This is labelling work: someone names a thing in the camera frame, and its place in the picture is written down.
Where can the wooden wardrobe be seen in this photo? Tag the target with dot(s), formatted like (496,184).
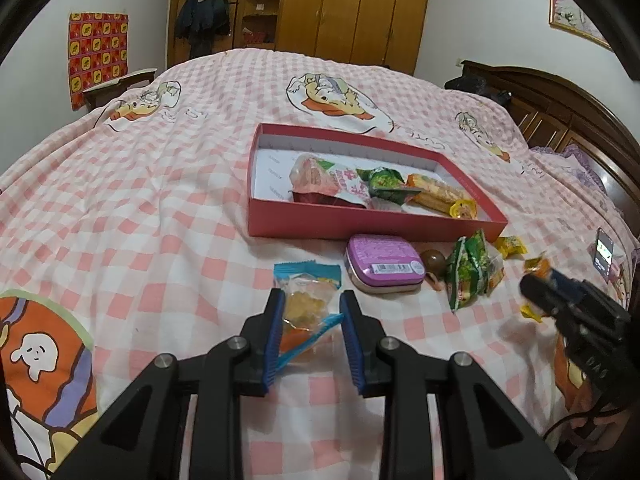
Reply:
(350,10)

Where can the yellow snack packet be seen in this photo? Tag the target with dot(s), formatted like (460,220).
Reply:
(535,266)
(462,210)
(510,246)

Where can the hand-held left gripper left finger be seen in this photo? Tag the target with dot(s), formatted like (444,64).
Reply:
(272,345)

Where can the red basket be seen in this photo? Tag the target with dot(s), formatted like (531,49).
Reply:
(259,37)

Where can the purple tin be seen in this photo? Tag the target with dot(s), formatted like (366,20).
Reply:
(380,255)

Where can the dark hanging jackets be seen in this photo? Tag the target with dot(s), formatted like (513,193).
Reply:
(200,20)

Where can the brown round candy ball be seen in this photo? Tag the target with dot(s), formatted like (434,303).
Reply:
(432,261)

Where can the white drink pouch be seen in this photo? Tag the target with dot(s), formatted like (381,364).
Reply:
(320,180)

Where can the green pea packet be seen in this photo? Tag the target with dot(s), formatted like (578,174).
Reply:
(387,180)
(467,270)

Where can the dark wooden headboard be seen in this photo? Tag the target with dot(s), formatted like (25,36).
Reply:
(560,105)

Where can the smartphone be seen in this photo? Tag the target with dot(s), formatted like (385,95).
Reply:
(602,252)

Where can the clear blue-edged gummy packet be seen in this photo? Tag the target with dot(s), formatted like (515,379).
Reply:
(305,305)

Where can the red cardboard box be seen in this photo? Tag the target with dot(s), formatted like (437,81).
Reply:
(350,222)

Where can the framed wall picture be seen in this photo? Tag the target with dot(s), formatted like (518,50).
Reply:
(575,15)

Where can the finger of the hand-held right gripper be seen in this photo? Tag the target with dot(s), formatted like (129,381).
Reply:
(567,280)
(540,292)

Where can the clear striped candy packet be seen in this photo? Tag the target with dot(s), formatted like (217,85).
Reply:
(496,272)

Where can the orange biscuit packet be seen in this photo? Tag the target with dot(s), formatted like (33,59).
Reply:
(435,195)

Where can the black cloth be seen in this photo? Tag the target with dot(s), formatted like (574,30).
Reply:
(470,82)

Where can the purple pillow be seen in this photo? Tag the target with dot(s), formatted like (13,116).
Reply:
(585,165)

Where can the pink checked printed blanket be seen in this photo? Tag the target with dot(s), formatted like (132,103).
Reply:
(150,185)

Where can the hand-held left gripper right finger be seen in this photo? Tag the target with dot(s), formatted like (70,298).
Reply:
(350,345)

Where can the wooden bedside table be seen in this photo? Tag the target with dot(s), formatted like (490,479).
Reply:
(115,85)

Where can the red yellow patterned wall cloth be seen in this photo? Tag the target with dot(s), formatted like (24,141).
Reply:
(97,57)

